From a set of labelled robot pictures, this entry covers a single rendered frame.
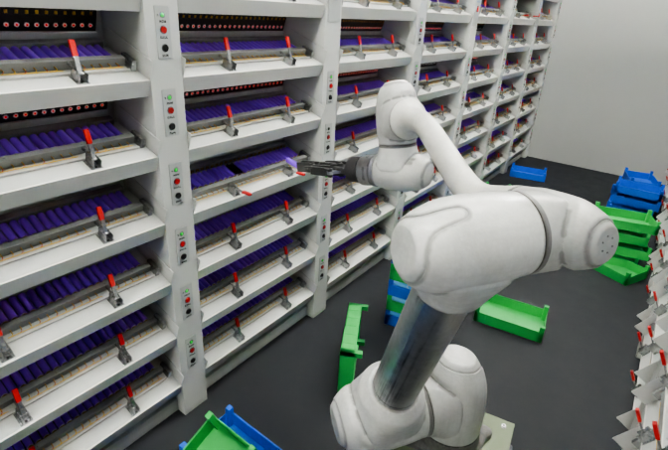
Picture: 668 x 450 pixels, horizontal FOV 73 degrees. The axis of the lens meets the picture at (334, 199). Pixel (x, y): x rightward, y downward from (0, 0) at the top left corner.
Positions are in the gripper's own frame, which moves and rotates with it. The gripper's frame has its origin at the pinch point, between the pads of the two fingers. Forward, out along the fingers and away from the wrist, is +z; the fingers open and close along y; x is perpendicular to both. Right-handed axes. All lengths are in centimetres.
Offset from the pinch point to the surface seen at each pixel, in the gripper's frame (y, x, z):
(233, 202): 14.2, 9.7, 21.8
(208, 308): 24, 46, 32
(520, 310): -100, 93, -39
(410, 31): -100, -42, 14
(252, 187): 3.8, 7.6, 22.9
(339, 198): -49, 27, 26
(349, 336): -11, 67, -1
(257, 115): -3.6, -15.9, 23.2
